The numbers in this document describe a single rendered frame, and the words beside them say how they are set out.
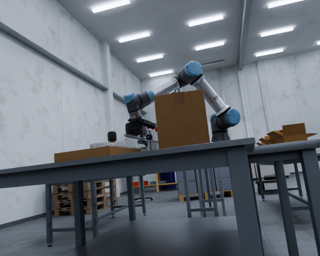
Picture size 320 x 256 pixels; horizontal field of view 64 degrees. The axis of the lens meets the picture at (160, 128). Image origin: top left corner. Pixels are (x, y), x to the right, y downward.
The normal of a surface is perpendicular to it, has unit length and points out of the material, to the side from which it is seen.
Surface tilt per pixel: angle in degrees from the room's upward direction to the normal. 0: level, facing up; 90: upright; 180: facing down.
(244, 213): 90
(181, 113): 90
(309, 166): 90
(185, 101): 90
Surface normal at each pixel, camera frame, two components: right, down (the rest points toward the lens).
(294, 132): -0.13, 0.03
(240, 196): -0.33, -0.12
